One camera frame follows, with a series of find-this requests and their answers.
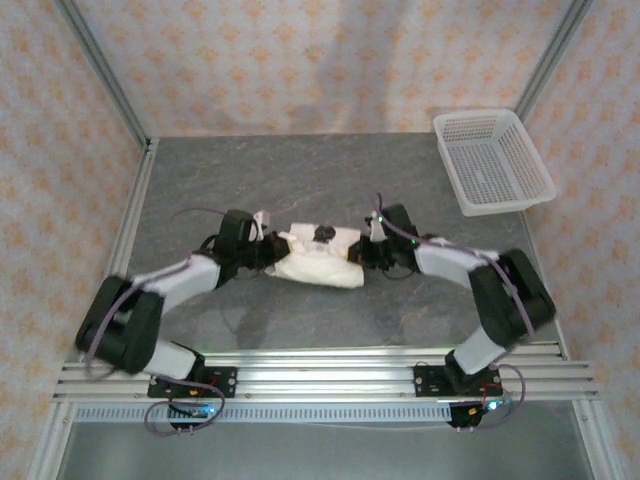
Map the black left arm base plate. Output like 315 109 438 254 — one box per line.
148 366 239 400

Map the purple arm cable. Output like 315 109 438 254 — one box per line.
82 207 226 437
373 192 539 432

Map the aluminium frame leg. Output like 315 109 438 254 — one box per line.
572 397 614 480
27 399 81 480

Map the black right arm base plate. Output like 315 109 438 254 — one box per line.
412 363 501 400

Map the white perforated plastic basket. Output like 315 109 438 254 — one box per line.
432 107 559 219

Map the white slotted cable duct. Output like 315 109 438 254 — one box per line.
74 402 454 425

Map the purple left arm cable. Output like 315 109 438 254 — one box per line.
82 207 226 437

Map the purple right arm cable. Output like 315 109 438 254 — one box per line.
373 192 539 432

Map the small circuit board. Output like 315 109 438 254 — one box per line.
169 399 217 419
467 397 515 416

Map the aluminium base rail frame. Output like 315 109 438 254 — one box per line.
52 347 599 404

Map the white t-shirt with robot print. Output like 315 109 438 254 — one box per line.
267 219 365 291

